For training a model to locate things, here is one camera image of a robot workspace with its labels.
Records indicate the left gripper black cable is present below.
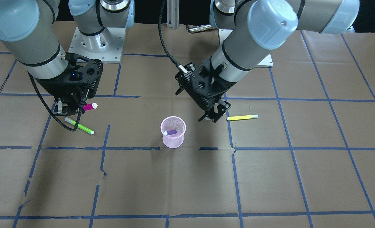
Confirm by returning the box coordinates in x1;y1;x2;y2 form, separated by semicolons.
158;0;188;74

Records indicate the pink mesh cup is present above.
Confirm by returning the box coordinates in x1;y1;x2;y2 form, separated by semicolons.
161;116;186;148

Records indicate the aluminium frame post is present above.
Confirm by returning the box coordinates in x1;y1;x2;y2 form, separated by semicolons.
166;0;180;30

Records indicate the purple pen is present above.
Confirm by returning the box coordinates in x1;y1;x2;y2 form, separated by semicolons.
163;129;178;137

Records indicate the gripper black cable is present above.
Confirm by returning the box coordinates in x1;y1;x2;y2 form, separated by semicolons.
158;0;188;74
27;72;89;132

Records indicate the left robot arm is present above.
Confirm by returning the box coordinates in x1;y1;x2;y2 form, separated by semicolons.
175;0;360;122

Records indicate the pink pen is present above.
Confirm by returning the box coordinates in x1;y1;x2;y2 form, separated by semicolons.
83;103;98;111

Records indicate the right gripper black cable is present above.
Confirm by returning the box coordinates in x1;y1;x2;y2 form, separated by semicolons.
27;72;89;132

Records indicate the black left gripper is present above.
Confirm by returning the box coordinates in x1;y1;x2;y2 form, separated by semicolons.
175;57;235;123

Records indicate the green pen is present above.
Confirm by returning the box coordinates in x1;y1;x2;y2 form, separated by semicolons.
65;117;94;135

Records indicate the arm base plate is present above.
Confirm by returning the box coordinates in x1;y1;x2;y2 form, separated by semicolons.
68;27;127;64
218;29;274;68

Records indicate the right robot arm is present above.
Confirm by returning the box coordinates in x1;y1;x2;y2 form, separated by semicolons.
0;0;135;116

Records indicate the yellow pen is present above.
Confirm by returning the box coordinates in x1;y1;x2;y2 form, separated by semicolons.
227;114;258;121

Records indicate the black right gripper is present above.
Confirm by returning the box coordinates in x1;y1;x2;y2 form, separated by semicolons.
36;53;103;116

